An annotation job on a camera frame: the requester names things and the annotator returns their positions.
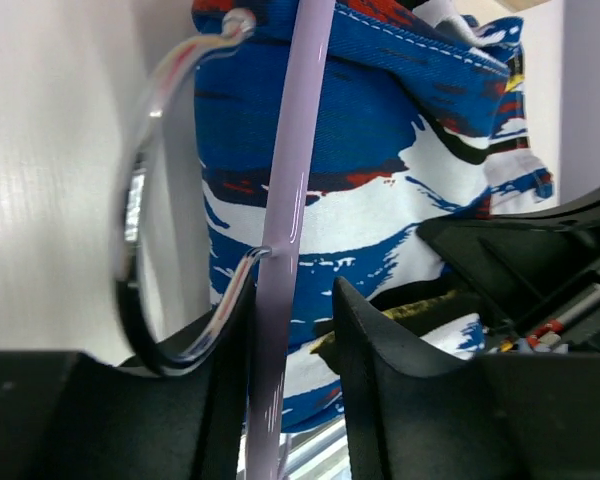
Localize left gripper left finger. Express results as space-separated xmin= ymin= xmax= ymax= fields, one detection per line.
xmin=0 ymin=283 xmax=255 ymax=479

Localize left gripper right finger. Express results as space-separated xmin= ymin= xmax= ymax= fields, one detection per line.
xmin=333 ymin=279 xmax=600 ymax=479

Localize aluminium front rail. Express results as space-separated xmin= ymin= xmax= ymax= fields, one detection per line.
xmin=276 ymin=416 xmax=352 ymax=480

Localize blue white patterned trousers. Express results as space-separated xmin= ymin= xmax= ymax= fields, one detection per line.
xmin=194 ymin=1 xmax=553 ymax=433

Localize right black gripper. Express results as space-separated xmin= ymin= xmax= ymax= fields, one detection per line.
xmin=417 ymin=187 xmax=600 ymax=352

